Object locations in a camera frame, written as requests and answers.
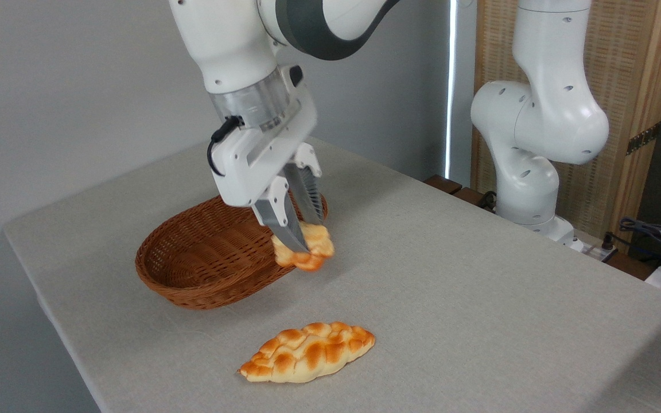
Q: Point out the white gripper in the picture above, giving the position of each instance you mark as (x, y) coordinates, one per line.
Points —
(256, 160)

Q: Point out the small round bread roll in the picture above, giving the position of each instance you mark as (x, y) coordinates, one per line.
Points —
(322, 244)

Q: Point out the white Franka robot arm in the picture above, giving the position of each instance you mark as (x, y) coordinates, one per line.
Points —
(537, 115)

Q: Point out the brown woven wicker basket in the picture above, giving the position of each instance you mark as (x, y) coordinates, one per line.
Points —
(193, 275)

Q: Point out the long braided bread loaf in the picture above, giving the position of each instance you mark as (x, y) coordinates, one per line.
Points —
(307, 353)

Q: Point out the dark brown wooden block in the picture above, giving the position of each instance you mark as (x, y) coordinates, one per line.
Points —
(471, 198)
(444, 184)

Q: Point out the grey tablecloth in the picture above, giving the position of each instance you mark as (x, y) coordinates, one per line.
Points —
(479, 315)

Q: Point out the black plug on base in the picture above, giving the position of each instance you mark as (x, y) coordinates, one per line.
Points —
(609, 241)

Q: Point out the brass screen hinge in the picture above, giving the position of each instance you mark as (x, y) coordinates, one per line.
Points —
(643, 139)

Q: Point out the wooden rattan folding screen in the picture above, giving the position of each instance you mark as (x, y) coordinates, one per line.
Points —
(623, 69)

